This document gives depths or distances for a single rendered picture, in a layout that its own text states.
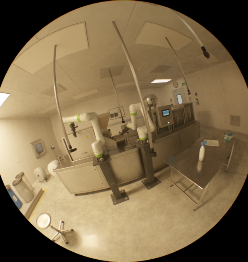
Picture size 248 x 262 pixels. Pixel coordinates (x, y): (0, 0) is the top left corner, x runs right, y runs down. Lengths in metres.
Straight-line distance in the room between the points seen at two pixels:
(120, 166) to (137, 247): 1.40
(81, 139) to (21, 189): 2.27
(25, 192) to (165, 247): 3.00
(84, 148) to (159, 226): 1.79
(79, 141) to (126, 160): 0.94
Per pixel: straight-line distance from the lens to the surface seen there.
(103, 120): 1.65
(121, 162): 1.64
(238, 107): 4.44
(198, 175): 1.08
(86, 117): 1.13
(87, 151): 1.76
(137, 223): 1.54
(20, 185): 2.96
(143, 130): 1.32
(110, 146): 1.76
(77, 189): 2.14
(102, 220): 1.72
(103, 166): 1.30
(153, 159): 1.88
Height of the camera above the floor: 1.45
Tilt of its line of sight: 12 degrees down
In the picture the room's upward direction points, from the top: 15 degrees counter-clockwise
